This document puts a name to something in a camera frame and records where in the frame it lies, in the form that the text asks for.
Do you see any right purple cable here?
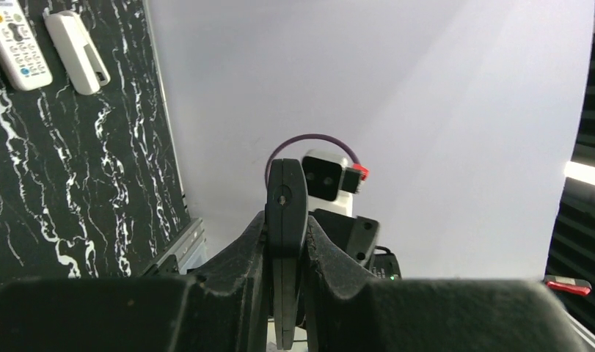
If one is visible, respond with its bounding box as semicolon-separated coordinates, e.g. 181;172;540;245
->
264;133;361;188

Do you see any right aluminium frame rail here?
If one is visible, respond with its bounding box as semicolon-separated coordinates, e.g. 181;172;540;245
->
143;0;208;274

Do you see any black remote control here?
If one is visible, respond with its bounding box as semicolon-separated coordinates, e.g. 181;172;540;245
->
265;158;308;350

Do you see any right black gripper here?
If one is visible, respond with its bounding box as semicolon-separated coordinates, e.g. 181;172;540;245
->
310;209;401;279

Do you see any grey battery cover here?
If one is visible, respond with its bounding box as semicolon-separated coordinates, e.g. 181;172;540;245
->
44;10;111;95

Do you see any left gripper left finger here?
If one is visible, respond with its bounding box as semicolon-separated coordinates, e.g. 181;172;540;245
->
0;213;269;351

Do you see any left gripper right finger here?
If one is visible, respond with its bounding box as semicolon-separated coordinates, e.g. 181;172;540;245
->
302;219;585;351

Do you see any red clamp handle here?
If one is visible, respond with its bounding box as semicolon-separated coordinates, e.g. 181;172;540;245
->
543;275;592;296

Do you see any white remote control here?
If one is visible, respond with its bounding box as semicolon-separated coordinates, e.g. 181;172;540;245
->
0;0;53;91

